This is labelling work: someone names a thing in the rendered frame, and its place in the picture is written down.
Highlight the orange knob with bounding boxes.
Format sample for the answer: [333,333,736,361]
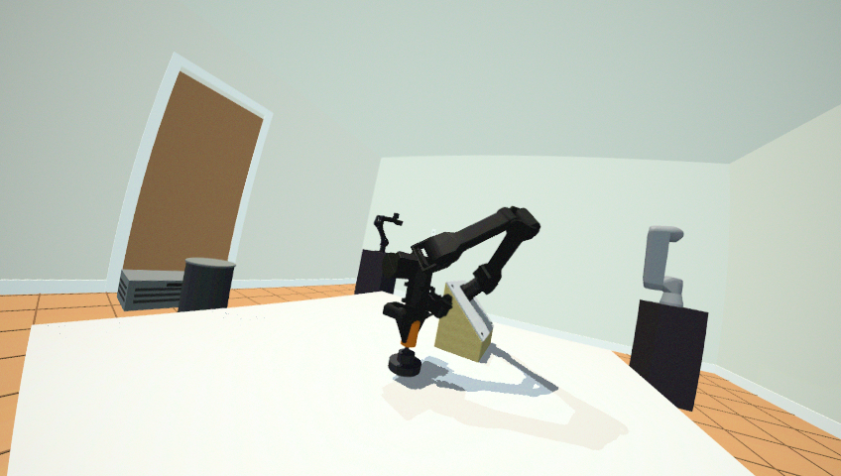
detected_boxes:
[401,320,421,347]

